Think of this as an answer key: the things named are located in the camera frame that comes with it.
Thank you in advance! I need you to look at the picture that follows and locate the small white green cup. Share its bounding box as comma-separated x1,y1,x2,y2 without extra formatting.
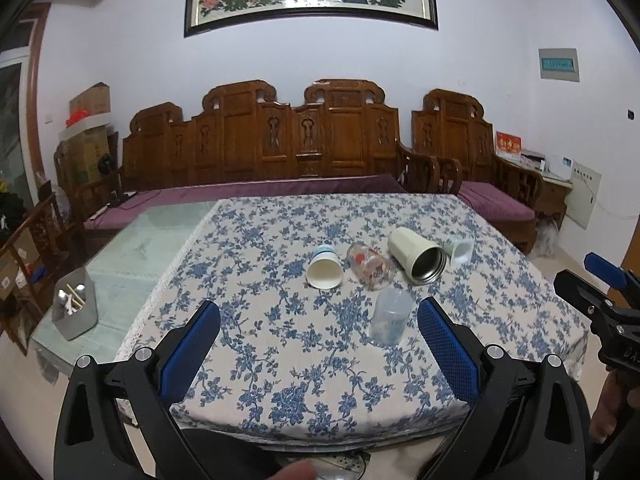
442,236,475,267

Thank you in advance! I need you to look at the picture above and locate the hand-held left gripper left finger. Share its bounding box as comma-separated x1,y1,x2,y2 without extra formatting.
54,300,281,480

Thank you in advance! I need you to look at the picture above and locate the clear plastic cup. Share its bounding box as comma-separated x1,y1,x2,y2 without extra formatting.
369,287,414,346

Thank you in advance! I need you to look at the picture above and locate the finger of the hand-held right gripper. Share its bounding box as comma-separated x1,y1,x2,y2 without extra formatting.
584,253,640,292
553,269,617,317

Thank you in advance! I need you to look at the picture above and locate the person's right hand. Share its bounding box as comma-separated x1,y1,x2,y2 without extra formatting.
589,372,635,445

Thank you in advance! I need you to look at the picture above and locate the small cardboard box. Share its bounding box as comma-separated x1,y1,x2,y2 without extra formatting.
68,83,112,117

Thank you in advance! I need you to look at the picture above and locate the grey utensil container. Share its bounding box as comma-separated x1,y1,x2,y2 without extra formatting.
51,267,100,341

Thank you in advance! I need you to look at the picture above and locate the carved wooden armchair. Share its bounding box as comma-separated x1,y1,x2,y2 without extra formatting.
397,88,547,255

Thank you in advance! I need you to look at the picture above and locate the white metal wall box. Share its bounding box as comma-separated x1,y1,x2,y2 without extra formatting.
563,158,603,231

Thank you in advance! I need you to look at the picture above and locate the wooden side chair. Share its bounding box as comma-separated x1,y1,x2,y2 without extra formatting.
0,194,90,357

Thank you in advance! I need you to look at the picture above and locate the grey wall panel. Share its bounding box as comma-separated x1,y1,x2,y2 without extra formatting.
538,47,581,83

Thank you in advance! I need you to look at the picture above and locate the purple armchair cushion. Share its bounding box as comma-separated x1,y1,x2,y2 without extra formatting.
457,181,537,224

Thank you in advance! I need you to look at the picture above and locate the blue floral tablecloth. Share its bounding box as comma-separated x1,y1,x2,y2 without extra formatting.
114,194,591,449

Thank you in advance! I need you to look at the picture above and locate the green glass-topped table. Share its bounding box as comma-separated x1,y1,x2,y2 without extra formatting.
29,199,222,377

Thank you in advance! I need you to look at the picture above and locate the carved wooden sofa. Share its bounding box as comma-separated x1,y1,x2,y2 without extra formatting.
116,78,417,211

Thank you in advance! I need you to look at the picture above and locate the large cardboard box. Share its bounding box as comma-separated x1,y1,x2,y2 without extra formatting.
54,126,119,198

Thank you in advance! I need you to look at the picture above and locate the person's left hand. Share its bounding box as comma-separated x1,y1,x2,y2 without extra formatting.
266,460,319,480

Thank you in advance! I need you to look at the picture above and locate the red desk calendar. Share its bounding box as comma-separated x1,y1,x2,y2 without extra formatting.
494,131,523,164

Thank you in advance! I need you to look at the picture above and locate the white paper cup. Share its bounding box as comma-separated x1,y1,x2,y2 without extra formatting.
305,244,346,291

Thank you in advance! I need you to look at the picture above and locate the clear plastic bag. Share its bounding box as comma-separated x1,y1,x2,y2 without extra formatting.
536,219,562,259

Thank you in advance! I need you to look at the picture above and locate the wooden side cabinet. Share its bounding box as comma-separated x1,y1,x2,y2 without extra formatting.
520,167,574,228

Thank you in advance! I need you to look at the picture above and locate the purple sofa cushion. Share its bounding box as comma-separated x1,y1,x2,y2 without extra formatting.
81,173,409,232

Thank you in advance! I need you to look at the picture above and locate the glass cup with red print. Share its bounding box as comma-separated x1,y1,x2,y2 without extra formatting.
346,241,397,291

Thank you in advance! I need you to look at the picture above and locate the white desktop device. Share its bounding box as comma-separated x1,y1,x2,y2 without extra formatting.
546,155,574,181

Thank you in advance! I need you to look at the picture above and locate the cream steel-lined thermos cup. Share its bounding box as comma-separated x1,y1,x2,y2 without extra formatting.
388,226,447,286

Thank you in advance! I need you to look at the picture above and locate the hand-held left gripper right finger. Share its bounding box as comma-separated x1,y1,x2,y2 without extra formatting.
416,297,592,480

